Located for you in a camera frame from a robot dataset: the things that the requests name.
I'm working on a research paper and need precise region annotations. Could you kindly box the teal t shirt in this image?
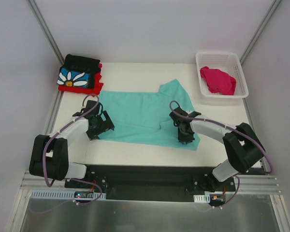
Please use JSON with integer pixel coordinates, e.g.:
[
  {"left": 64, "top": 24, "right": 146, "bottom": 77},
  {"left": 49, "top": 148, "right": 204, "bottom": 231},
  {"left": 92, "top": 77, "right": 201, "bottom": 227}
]
[{"left": 99, "top": 79, "right": 200, "bottom": 150}]

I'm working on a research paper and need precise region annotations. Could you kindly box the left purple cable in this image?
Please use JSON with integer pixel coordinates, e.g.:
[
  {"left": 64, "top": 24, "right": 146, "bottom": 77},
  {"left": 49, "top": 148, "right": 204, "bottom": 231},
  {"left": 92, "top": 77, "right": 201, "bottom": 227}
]
[{"left": 30, "top": 93, "right": 102, "bottom": 215}]

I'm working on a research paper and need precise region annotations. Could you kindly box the magenta t shirt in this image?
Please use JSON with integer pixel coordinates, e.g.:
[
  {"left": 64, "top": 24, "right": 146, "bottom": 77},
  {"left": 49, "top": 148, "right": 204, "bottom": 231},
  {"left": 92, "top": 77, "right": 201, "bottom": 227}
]
[{"left": 200, "top": 66, "right": 237, "bottom": 96}]

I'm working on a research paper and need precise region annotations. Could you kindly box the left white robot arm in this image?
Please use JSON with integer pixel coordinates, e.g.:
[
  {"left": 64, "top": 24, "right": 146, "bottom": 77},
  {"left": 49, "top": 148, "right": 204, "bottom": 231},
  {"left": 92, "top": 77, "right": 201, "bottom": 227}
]
[{"left": 29, "top": 100, "right": 115, "bottom": 188}]

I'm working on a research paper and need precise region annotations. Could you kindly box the white plastic basket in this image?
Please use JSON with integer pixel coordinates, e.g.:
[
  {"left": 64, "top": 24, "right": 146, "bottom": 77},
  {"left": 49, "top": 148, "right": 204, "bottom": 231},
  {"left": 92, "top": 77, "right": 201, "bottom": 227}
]
[{"left": 195, "top": 51, "right": 249, "bottom": 101}]

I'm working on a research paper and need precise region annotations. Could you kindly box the purple cable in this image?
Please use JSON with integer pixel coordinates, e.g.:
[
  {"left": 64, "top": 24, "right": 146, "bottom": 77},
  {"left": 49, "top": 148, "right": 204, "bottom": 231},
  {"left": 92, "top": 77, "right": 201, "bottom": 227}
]
[
  {"left": 169, "top": 101, "right": 274, "bottom": 212},
  {"left": 30, "top": 93, "right": 102, "bottom": 215}
]

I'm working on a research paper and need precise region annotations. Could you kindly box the right aluminium frame post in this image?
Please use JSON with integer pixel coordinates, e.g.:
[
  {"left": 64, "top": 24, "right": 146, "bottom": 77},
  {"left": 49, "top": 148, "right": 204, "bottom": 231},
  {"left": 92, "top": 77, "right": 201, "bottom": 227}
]
[{"left": 240, "top": 0, "right": 283, "bottom": 65}]

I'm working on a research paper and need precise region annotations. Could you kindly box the left aluminium frame post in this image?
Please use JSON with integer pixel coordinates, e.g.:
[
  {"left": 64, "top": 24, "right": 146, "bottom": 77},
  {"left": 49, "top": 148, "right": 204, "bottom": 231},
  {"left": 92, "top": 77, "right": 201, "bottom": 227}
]
[{"left": 27, "top": 0, "right": 64, "bottom": 64}]

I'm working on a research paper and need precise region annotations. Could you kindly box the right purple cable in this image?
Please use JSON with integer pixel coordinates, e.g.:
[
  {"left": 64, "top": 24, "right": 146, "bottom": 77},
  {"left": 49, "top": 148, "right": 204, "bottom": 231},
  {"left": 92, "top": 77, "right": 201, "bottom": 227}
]
[{"left": 169, "top": 101, "right": 274, "bottom": 212}]

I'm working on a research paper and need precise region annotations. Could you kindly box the right white cable duct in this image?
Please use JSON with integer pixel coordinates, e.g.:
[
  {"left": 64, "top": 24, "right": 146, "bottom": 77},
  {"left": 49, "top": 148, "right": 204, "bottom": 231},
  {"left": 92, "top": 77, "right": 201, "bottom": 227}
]
[{"left": 193, "top": 194, "right": 210, "bottom": 203}]

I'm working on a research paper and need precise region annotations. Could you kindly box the left white cable duct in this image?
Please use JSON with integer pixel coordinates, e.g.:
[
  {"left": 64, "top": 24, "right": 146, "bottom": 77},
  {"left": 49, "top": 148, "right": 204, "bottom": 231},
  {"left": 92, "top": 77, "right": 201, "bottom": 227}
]
[{"left": 31, "top": 190, "right": 106, "bottom": 201}]

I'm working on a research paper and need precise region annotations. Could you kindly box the red folded t shirt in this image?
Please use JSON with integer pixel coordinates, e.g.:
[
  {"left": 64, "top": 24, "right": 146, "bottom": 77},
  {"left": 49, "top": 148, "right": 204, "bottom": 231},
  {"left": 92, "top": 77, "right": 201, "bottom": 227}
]
[{"left": 57, "top": 72, "right": 104, "bottom": 95}]

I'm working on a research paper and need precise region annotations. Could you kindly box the pink folded t shirt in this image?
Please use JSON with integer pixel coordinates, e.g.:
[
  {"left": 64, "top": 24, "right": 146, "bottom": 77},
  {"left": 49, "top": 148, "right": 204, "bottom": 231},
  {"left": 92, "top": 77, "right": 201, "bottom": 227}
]
[{"left": 98, "top": 63, "right": 102, "bottom": 72}]

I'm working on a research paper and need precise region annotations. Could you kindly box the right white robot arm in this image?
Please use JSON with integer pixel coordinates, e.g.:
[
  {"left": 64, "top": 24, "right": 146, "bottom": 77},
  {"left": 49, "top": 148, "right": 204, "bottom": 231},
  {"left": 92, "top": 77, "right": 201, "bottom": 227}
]
[{"left": 169, "top": 107, "right": 265, "bottom": 192}]

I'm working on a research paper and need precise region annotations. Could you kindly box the white cable duct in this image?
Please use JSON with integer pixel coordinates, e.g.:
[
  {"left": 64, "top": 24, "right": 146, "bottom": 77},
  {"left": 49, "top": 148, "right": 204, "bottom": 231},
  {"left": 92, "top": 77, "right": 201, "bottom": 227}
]
[
  {"left": 31, "top": 190, "right": 106, "bottom": 201},
  {"left": 193, "top": 194, "right": 210, "bottom": 203}
]

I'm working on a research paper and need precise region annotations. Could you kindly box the aluminium frame post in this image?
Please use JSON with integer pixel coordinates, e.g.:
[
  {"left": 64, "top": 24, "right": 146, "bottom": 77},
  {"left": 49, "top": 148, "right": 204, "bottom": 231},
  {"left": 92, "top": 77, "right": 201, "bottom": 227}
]
[
  {"left": 27, "top": 0, "right": 64, "bottom": 64},
  {"left": 240, "top": 0, "right": 283, "bottom": 65}
]

